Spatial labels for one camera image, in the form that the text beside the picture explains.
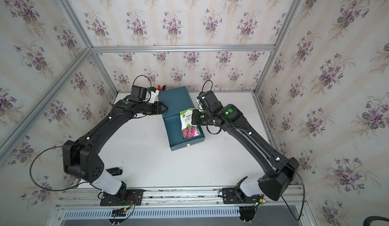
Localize teal drawer cabinet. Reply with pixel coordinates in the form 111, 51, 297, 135
158, 87, 194, 122

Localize teal top drawer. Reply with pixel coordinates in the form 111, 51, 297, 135
163, 108, 205, 151

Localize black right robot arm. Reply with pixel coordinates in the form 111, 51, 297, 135
192, 91, 300, 201

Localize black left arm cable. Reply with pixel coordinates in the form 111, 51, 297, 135
29, 145, 92, 192

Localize red pens in cup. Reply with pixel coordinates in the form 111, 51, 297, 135
156, 84, 167, 92

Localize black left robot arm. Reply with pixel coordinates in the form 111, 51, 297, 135
62, 99, 168, 197

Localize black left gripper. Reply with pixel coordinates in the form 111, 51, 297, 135
138, 101, 168, 116

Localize black object on table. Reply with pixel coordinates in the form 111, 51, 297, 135
106, 167, 123, 176

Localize aluminium mounting rail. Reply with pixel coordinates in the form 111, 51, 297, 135
54, 183, 308, 210

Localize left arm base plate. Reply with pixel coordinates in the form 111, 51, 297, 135
100, 189, 144, 206

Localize green white seed bag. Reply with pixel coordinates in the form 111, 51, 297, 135
179, 108, 201, 139

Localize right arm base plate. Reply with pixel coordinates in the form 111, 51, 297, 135
217, 187, 264, 205

